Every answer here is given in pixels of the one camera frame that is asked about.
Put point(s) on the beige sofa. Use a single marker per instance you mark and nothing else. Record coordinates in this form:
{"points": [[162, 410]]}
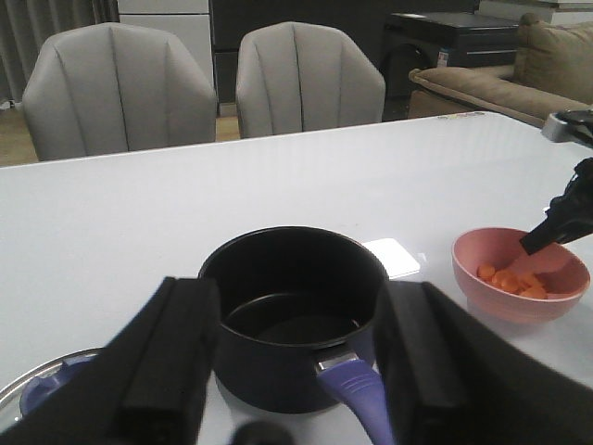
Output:
{"points": [[551, 72]]}

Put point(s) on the orange ham slices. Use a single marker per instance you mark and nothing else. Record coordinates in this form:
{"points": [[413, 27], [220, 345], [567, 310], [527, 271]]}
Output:
{"points": [[526, 285]]}

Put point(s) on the left grey chair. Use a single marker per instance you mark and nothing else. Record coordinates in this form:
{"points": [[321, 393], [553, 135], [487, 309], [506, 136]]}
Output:
{"points": [[113, 88]]}

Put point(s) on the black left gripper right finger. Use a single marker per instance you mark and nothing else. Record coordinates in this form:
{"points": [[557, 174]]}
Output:
{"points": [[451, 380]]}

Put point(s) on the black appliance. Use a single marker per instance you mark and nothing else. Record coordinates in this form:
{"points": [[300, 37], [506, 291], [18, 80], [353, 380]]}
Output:
{"points": [[442, 39]]}

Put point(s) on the pink bowl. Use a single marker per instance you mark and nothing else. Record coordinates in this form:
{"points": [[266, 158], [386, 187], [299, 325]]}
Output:
{"points": [[563, 274]]}

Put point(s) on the glass pot lid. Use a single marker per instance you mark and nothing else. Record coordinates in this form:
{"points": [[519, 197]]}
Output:
{"points": [[34, 387]]}

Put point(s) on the right grey chair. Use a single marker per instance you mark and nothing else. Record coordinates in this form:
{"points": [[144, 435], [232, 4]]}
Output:
{"points": [[295, 77]]}

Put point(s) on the dark blue pot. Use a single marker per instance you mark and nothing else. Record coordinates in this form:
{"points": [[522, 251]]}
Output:
{"points": [[297, 309]]}

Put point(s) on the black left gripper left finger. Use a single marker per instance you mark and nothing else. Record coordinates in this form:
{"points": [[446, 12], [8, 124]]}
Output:
{"points": [[147, 386]]}

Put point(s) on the grey chair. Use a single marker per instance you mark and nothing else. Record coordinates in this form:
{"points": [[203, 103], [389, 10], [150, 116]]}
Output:
{"points": [[295, 77], [113, 88]]}

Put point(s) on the grey curtain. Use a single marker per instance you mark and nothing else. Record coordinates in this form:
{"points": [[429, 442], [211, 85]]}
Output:
{"points": [[25, 26]]}

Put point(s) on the white refrigerator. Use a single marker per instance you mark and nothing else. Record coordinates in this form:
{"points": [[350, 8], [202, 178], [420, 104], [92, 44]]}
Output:
{"points": [[189, 20]]}

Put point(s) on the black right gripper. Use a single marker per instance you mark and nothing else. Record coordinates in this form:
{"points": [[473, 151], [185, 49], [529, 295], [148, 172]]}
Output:
{"points": [[569, 216]]}

